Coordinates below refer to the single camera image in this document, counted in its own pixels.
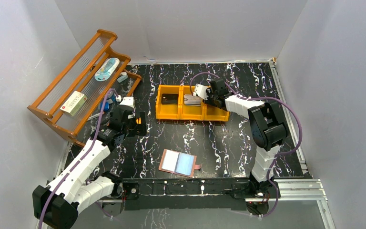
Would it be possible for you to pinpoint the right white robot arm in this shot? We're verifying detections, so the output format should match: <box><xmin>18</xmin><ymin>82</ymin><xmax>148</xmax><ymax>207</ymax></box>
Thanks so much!
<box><xmin>193</xmin><ymin>79</ymin><xmax>289</xmax><ymax>198</ymax></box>

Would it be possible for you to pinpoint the blue white toothbrush package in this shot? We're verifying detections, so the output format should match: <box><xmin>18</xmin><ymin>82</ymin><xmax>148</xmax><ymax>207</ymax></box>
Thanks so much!
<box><xmin>94</xmin><ymin>57</ymin><xmax>120</xmax><ymax>82</ymax></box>

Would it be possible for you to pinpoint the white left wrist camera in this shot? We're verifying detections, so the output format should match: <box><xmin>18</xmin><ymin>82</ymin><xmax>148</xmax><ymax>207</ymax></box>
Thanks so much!
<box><xmin>192</xmin><ymin>84</ymin><xmax>209</xmax><ymax>101</ymax></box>

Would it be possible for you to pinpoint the orange wooden shelf rack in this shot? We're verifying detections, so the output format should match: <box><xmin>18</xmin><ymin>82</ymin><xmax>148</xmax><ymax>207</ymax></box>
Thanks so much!
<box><xmin>28</xmin><ymin>29</ymin><xmax>142</xmax><ymax>146</ymax></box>

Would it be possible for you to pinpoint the pink leather card holder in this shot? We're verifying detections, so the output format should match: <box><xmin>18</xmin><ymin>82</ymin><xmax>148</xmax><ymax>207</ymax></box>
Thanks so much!
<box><xmin>158</xmin><ymin>149</ymin><xmax>202</xmax><ymax>177</ymax></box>

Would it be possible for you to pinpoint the blue round cap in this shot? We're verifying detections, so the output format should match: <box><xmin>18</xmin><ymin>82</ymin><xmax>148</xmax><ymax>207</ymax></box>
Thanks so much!
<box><xmin>99</xmin><ymin>102</ymin><xmax>110</xmax><ymax>112</ymax></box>

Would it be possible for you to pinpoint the white green medicine box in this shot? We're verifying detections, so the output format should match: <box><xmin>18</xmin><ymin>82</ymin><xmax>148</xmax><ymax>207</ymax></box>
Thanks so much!
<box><xmin>60</xmin><ymin>91</ymin><xmax>87</xmax><ymax>116</ymax></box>

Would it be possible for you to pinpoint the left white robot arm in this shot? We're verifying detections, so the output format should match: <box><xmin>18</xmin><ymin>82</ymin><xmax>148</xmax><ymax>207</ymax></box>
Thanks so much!
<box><xmin>32</xmin><ymin>96</ymin><xmax>147</xmax><ymax>229</ymax></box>

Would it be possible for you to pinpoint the card stack middle bin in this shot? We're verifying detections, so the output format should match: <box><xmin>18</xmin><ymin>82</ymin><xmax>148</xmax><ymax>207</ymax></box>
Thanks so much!
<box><xmin>183</xmin><ymin>94</ymin><xmax>202</xmax><ymax>106</ymax></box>

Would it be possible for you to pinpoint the blue white tape roll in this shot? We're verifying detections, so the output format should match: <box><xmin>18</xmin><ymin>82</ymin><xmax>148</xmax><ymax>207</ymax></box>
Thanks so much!
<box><xmin>106</xmin><ymin>91</ymin><xmax>117</xmax><ymax>104</ymax></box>

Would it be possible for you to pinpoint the black metal base rail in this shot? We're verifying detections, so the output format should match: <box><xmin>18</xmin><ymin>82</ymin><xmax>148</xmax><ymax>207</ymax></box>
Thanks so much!
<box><xmin>42</xmin><ymin>177</ymin><xmax>329</xmax><ymax>212</ymax></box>

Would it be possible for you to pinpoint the yellow three-compartment bin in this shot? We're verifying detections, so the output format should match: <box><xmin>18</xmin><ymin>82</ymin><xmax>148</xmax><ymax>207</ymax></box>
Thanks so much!
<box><xmin>155</xmin><ymin>85</ymin><xmax>230</xmax><ymax>122</ymax></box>

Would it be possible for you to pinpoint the white orange marker pen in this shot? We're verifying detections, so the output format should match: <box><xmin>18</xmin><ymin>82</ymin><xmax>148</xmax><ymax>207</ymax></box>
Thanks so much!
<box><xmin>87</xmin><ymin>113</ymin><xmax>100</xmax><ymax>121</ymax></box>

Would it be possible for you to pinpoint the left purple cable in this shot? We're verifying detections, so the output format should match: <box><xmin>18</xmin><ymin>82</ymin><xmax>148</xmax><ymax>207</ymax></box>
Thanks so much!
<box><xmin>38</xmin><ymin>88</ymin><xmax>121</xmax><ymax>229</ymax></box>

